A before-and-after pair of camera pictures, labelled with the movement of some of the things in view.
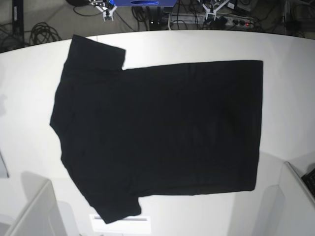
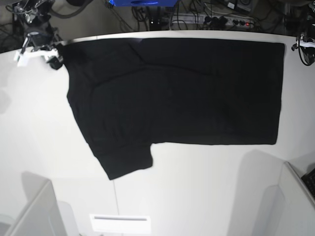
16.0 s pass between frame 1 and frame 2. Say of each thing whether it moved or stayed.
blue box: stayed
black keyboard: stayed
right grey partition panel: stayed
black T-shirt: moved
